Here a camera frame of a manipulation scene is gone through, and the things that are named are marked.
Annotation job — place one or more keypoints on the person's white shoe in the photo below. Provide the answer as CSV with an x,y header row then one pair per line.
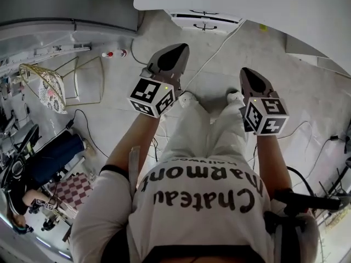
x,y
234,96
187,99

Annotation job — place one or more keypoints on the white shelf rack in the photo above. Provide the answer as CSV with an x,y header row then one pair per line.
x,y
60,48

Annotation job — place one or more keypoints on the floral patterned cushion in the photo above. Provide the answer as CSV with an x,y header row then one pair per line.
x,y
52,94

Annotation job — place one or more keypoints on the person's right white shoe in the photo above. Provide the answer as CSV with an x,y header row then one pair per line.
x,y
234,96

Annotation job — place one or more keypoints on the person's right forearm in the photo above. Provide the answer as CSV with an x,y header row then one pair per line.
x,y
270,157

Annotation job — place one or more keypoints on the person's white printed t-shirt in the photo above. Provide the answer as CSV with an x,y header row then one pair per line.
x,y
192,223

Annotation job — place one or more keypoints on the person's left forearm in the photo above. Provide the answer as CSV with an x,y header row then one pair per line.
x,y
134,136

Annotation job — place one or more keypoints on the black waist band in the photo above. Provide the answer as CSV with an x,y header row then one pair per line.
x,y
205,249

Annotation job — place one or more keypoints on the yellow floor sticker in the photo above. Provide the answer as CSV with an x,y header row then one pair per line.
x,y
263,28

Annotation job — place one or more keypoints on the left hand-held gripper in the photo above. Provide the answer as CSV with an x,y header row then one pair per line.
x,y
148,92

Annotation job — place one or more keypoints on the person's white trousers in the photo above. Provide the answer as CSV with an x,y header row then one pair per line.
x,y
192,130

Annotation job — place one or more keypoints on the pink checkered tablecloth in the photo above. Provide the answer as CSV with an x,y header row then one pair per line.
x,y
74,189

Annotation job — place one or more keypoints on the person's left white shoe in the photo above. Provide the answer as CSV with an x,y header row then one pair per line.
x,y
187,99

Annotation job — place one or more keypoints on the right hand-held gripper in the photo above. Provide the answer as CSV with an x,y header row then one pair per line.
x,y
266,116

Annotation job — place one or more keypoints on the black shoulder harness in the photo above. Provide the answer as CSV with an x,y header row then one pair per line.
x,y
277,223

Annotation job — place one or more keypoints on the black equipment case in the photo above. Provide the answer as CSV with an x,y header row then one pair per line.
x,y
307,201

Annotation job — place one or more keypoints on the black power adapter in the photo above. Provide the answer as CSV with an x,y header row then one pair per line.
x,y
70,125

